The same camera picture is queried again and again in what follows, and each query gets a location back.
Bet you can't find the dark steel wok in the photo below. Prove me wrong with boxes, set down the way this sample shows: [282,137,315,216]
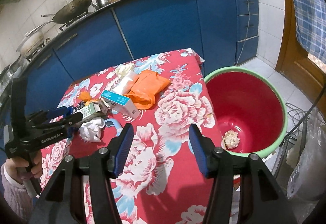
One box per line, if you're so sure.
[41,0,94,25]

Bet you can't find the metal wire rack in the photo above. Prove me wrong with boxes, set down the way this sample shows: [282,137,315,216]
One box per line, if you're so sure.
[270,102,326,181]

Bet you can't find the blue plaid cloth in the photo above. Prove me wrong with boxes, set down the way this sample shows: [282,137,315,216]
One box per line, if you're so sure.
[282,0,326,60]

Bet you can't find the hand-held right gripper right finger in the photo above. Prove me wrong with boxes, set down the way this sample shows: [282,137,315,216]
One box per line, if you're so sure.
[188,123,298,224]

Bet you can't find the clear plastic bags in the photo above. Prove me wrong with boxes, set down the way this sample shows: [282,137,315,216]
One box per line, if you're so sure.
[286,108,326,202]

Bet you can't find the crumpled cream tissue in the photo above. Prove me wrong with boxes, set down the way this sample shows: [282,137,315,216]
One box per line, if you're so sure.
[115,63,134,78]

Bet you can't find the white power cable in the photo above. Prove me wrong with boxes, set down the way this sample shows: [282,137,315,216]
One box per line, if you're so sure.
[233,0,252,66]

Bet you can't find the gas stove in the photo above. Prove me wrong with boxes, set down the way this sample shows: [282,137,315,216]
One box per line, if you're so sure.
[22,9,90,62]

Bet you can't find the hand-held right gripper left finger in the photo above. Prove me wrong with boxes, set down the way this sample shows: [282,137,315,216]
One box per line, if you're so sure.
[28,123,134,224]

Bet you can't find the black cable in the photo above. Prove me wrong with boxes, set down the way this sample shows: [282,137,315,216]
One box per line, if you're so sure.
[288,56,326,136]

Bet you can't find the red bucket with green rim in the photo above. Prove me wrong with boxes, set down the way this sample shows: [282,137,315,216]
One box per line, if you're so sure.
[204,66,289,161]

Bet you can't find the red floral tablecloth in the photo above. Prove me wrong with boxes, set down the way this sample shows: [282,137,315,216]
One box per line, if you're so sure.
[38,48,240,224]

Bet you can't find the translucent white plastic wrapper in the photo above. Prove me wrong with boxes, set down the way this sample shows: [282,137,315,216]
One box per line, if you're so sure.
[112,71,139,95]

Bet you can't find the green striped carton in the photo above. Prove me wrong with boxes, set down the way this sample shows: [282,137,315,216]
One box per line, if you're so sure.
[76,102,103,122]

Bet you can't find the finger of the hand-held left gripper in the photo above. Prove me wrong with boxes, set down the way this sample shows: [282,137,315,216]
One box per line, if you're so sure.
[33,111,84,131]
[27,106,73,125]

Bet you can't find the large orange plastic bag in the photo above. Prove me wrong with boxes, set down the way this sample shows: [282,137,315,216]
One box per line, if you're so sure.
[125,69,171,110]

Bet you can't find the blue kitchen cabinets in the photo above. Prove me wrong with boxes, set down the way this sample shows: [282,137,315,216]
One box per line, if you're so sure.
[0,0,262,125]

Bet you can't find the person's left hand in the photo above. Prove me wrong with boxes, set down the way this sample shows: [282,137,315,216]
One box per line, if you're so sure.
[5,151,44,182]

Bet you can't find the wooden door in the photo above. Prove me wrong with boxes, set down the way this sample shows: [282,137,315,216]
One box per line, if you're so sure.
[274,0,326,90]

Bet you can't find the beige paper ball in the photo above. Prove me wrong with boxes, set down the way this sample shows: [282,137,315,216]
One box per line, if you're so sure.
[223,130,241,149]

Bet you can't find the white tissue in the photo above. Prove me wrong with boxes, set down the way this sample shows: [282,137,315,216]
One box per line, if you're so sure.
[78,117,106,143]

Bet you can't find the person's left forearm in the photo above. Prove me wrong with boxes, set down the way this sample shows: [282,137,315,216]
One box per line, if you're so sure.
[0,163,35,224]

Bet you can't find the light blue white wrapper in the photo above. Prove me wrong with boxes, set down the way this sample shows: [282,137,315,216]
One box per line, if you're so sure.
[104,119,126,138]

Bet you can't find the steel pan with long handle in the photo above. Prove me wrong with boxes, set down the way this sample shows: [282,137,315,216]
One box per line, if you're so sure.
[16,21,55,55]

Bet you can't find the white box with teal print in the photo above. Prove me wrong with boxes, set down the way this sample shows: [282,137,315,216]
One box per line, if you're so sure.
[100,90,140,120]

